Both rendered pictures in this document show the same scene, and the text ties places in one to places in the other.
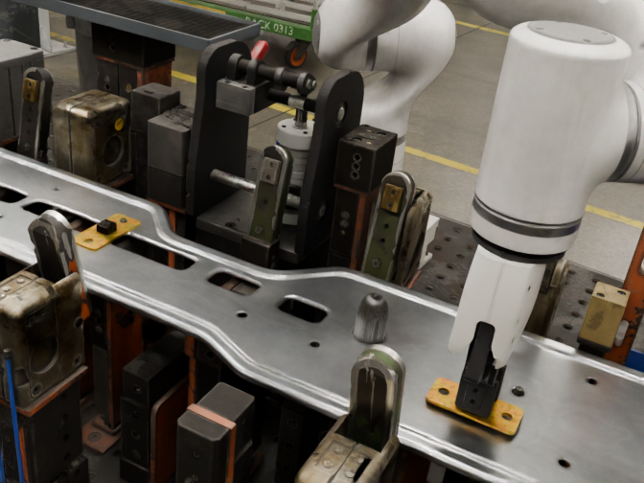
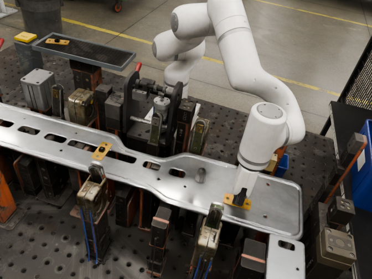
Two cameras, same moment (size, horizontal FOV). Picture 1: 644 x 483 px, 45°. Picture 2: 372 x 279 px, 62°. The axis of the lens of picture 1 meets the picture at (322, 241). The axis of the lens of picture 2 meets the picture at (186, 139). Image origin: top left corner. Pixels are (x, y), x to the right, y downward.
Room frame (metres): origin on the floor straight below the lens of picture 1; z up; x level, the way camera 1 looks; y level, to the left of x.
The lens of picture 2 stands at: (0.02, 0.17, 1.74)
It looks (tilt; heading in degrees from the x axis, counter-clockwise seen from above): 41 degrees down; 346
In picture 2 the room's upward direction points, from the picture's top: 9 degrees clockwise
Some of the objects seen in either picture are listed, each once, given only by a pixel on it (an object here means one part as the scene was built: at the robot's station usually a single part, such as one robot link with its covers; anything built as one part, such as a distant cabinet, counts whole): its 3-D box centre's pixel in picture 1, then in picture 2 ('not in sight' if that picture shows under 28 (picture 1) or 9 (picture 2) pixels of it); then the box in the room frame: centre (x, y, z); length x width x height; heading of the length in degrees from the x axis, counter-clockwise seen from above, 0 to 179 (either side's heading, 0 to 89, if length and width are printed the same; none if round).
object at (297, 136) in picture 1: (265, 232); (150, 134); (0.94, 0.08, 0.94); 0.18 x 0.13 x 0.49; 66
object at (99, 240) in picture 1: (106, 228); (102, 149); (0.79, 0.25, 1.01); 0.08 x 0.04 x 0.01; 156
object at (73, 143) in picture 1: (94, 224); (84, 135); (1.00, 0.34, 0.89); 0.13 x 0.11 x 0.38; 156
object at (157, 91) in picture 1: (155, 216); (106, 128); (1.03, 0.25, 0.90); 0.05 x 0.05 x 0.40; 66
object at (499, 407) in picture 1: (475, 401); (237, 200); (0.56, -0.16, 1.01); 0.08 x 0.04 x 0.01; 66
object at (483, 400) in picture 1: (475, 388); (239, 200); (0.53, -0.15, 1.04); 0.03 x 0.03 x 0.07; 66
